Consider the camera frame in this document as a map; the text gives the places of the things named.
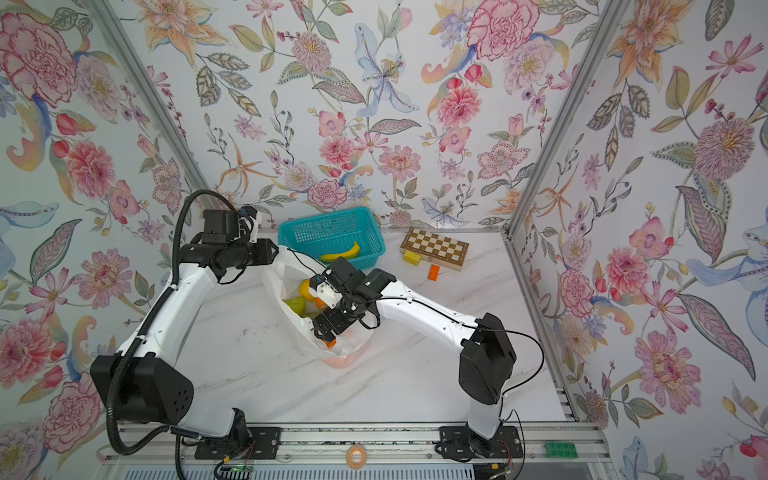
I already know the white translucent plastic bag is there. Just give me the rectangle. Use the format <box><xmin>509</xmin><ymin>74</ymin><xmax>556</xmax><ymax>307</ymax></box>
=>
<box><xmin>262</xmin><ymin>246</ymin><xmax>372</xmax><ymax>369</ymax></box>

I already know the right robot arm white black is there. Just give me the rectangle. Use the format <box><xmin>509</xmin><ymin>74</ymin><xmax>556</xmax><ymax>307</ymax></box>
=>
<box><xmin>313</xmin><ymin>281</ymin><xmax>517</xmax><ymax>460</ymax></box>

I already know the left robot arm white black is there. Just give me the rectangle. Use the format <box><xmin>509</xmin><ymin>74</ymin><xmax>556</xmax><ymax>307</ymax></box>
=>
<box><xmin>90</xmin><ymin>239</ymin><xmax>279</xmax><ymax>456</ymax></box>

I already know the yellow lemon toy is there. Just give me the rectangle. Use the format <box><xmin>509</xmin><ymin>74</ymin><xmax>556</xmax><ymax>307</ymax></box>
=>
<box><xmin>299</xmin><ymin>279</ymin><xmax>316</xmax><ymax>302</ymax></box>

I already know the yellow banana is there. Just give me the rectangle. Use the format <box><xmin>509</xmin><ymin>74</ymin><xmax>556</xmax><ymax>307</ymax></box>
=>
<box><xmin>320</xmin><ymin>242</ymin><xmax>361</xmax><ymax>264</ymax></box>

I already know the green pepper toy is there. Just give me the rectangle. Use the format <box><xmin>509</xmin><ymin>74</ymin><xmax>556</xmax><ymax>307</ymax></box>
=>
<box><xmin>284</xmin><ymin>296</ymin><xmax>307</xmax><ymax>317</ymax></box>

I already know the teal plastic basket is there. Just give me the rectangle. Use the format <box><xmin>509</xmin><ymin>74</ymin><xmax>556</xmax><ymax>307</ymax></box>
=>
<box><xmin>278</xmin><ymin>207</ymin><xmax>386</xmax><ymax>270</ymax></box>

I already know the yellow block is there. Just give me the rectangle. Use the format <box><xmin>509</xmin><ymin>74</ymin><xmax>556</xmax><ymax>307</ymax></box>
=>
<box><xmin>402</xmin><ymin>250</ymin><xmax>422</xmax><ymax>266</ymax></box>

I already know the orange block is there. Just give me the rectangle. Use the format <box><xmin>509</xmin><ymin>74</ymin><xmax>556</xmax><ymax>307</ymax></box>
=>
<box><xmin>428</xmin><ymin>265</ymin><xmax>440</xmax><ymax>281</ymax></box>

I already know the wooden chessboard box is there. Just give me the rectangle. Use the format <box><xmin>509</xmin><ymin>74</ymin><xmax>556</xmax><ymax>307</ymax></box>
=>
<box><xmin>400</xmin><ymin>228</ymin><xmax>469</xmax><ymax>271</ymax></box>

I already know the green lego plate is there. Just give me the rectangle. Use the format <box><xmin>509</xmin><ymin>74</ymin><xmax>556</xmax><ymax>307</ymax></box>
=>
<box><xmin>545</xmin><ymin>441</ymin><xmax>579</xmax><ymax>459</ymax></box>

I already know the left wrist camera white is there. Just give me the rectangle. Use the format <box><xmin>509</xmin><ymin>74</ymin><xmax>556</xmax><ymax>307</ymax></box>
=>
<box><xmin>201</xmin><ymin>208</ymin><xmax>258</xmax><ymax>245</ymax></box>

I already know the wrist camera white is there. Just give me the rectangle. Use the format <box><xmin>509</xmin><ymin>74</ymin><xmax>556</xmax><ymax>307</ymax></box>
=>
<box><xmin>201</xmin><ymin>208</ymin><xmax>258</xmax><ymax>245</ymax></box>
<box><xmin>314</xmin><ymin>257</ymin><xmax>365</xmax><ymax>309</ymax></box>

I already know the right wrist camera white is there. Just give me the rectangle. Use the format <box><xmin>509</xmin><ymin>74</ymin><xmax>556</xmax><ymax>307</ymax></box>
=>
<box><xmin>314</xmin><ymin>257</ymin><xmax>365</xmax><ymax>309</ymax></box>

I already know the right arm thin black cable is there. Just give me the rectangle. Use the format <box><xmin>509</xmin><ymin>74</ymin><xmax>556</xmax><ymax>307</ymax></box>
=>
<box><xmin>284</xmin><ymin>247</ymin><xmax>546</xmax><ymax>480</ymax></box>

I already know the left aluminium corner post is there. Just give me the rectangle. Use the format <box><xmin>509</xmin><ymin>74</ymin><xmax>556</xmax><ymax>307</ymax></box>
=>
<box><xmin>80</xmin><ymin>0</ymin><xmax>234</xmax><ymax>236</ymax></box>

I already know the aluminium corner post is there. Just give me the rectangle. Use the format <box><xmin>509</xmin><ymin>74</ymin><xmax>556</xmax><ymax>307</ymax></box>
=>
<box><xmin>506</xmin><ymin>0</ymin><xmax>627</xmax><ymax>239</ymax></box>
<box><xmin>80</xmin><ymin>0</ymin><xmax>234</xmax><ymax>236</ymax></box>

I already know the aluminium rail base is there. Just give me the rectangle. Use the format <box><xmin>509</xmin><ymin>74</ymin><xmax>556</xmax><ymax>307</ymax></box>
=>
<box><xmin>96</xmin><ymin>422</ymin><xmax>618</xmax><ymax>479</ymax></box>

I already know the right aluminium corner post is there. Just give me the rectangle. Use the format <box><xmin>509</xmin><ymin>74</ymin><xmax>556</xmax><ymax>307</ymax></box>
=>
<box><xmin>506</xmin><ymin>0</ymin><xmax>627</xmax><ymax>239</ymax></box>

